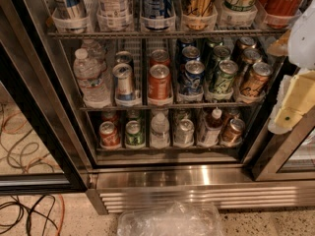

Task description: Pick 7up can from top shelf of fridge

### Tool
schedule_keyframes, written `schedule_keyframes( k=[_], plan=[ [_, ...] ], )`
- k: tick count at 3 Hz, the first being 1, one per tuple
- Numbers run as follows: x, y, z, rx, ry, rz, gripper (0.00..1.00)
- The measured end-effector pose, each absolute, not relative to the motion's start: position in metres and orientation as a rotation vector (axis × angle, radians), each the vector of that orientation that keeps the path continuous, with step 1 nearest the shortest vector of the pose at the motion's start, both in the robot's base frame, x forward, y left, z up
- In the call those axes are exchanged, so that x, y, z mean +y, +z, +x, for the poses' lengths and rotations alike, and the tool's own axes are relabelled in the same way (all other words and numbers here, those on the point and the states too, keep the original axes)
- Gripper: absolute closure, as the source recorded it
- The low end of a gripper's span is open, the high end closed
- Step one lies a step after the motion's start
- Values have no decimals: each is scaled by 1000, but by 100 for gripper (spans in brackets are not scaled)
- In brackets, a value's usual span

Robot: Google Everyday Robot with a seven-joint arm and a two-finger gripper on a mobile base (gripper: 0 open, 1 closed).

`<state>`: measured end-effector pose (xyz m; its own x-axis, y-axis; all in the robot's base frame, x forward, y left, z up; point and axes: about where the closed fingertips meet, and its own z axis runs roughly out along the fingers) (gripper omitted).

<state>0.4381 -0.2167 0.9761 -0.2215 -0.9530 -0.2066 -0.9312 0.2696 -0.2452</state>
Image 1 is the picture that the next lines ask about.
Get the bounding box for rear silver can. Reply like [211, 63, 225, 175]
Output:
[115, 51, 134, 67]

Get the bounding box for middle blue pepsi can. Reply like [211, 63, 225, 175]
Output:
[180, 46, 200, 64]

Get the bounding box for bottom red soda can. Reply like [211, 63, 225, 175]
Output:
[98, 121, 120, 147]

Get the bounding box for green soda can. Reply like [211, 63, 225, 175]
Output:
[209, 60, 238, 94]
[207, 45, 231, 69]
[203, 37, 224, 53]
[125, 120, 145, 146]

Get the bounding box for front brown soda can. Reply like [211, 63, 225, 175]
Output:
[239, 62, 273, 97]

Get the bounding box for orange floor cable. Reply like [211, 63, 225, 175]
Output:
[53, 194, 66, 236]

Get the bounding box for clear plastic bin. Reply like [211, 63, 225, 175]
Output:
[117, 202, 224, 236]

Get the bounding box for bottom small water bottle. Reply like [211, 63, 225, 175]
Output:
[150, 113, 170, 148]

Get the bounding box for rear green soda can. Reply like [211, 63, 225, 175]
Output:
[203, 37, 224, 53]

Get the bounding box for bottom green soda can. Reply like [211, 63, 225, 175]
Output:
[125, 120, 145, 146]

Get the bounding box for bottom brown drink bottle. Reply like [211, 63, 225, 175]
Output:
[197, 108, 222, 148]

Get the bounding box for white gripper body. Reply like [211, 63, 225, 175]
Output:
[287, 0, 315, 70]

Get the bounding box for front green soda can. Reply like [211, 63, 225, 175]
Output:
[209, 60, 238, 94]

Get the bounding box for brown soda can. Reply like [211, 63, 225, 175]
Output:
[237, 48, 263, 75]
[231, 36, 257, 59]
[221, 118, 245, 143]
[239, 62, 273, 97]

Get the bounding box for rear orange soda can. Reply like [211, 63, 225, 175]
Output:
[150, 49, 170, 66]

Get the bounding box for bottom brown soda can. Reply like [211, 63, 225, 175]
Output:
[221, 118, 245, 143]

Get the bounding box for black floor cable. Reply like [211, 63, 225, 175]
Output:
[0, 194, 59, 236]

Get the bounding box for front orange soda can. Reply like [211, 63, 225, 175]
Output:
[149, 64, 171, 99]

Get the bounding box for open glass fridge door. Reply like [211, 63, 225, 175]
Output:
[0, 0, 90, 195]

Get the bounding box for front clear water bottle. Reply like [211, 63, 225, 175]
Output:
[73, 48, 110, 108]

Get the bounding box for blue pepsi can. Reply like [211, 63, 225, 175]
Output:
[177, 38, 197, 48]
[179, 60, 205, 95]
[180, 46, 200, 64]

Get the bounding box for middle green soda can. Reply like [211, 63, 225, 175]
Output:
[207, 45, 231, 69]

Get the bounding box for white labelled tall can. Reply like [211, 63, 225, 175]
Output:
[98, 0, 133, 30]

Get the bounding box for rear blue pepsi can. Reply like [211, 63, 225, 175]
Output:
[177, 38, 197, 48]

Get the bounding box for rear brown soda can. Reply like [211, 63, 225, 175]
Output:
[231, 36, 257, 59]

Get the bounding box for clear water bottle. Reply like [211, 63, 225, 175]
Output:
[73, 48, 110, 108]
[82, 39, 107, 72]

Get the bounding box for front blue pepsi can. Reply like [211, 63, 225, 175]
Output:
[179, 60, 205, 95]

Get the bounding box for stainless steel display fridge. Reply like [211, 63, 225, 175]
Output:
[15, 0, 315, 214]

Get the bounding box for bottom silver can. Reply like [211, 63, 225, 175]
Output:
[174, 119, 194, 147]

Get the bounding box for rear clear water bottle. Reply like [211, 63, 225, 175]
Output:
[82, 39, 107, 72]

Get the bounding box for red coca-cola can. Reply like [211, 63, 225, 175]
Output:
[259, 0, 302, 29]

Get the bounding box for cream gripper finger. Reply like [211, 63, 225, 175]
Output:
[267, 29, 291, 57]
[275, 70, 315, 129]

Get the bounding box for middle brown soda can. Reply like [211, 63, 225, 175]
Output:
[237, 48, 263, 75]

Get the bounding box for orange soda can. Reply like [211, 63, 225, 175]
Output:
[149, 64, 171, 99]
[150, 49, 170, 66]

